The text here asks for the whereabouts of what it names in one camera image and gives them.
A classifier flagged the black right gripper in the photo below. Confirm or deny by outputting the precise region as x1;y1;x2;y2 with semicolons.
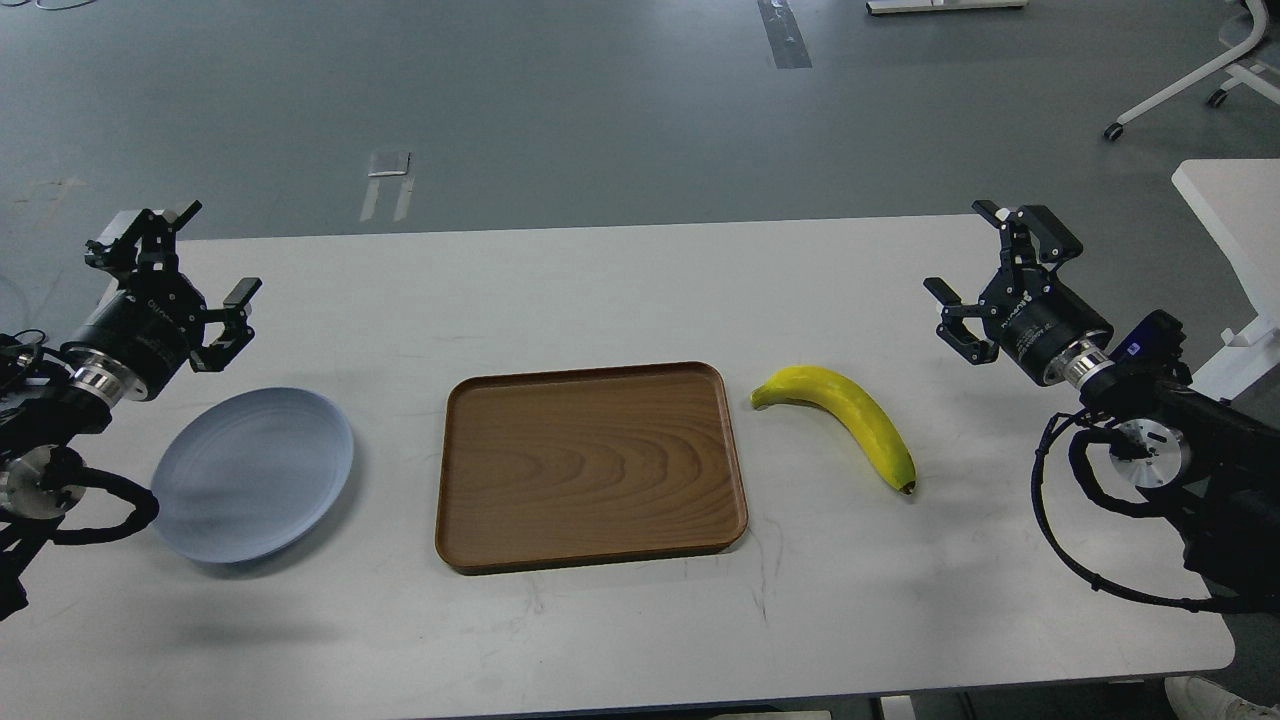
923;200;1114;387

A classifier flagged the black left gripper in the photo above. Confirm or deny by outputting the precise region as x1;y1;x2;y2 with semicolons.
61;200;262;404

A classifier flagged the blue-grey round plate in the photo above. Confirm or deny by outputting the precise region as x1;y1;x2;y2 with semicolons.
151;387;355;565

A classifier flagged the yellow banana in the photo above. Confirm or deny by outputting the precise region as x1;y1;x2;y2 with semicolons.
749;365;916;496

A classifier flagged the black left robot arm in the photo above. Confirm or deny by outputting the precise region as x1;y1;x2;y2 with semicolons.
1;202;262;618

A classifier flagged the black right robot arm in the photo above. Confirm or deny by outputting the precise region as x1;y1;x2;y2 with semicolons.
924;200;1277;614

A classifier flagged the white side table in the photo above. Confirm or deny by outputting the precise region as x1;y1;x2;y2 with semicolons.
1172;159;1279;400

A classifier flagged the white rolling chair base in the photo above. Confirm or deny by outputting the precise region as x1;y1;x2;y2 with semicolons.
1101;1;1279;142

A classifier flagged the brown wooden tray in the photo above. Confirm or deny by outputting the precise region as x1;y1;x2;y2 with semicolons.
434;361;749;575

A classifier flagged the white shoe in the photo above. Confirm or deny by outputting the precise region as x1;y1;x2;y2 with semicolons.
1164;676;1279;719

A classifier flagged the white floor base plate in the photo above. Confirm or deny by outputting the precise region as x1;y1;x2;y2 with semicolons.
865;0;1030;15

